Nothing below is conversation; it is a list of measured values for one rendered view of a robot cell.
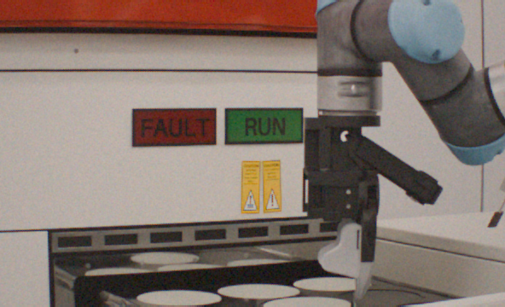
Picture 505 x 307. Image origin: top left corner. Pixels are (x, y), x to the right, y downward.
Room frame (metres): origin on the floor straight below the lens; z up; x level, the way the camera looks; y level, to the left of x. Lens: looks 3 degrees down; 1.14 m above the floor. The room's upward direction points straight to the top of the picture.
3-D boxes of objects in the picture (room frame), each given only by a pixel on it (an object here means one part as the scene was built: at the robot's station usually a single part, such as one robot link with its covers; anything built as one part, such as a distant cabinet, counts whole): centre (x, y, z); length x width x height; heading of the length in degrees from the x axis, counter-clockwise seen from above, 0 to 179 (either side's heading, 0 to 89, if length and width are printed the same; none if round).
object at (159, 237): (1.43, 0.06, 0.96); 0.44 x 0.01 x 0.02; 118
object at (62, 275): (1.43, 0.05, 0.89); 0.44 x 0.02 x 0.10; 118
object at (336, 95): (1.25, -0.11, 1.14); 0.08 x 0.08 x 0.05
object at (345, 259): (1.24, -0.11, 0.95); 0.06 x 0.03 x 0.09; 92
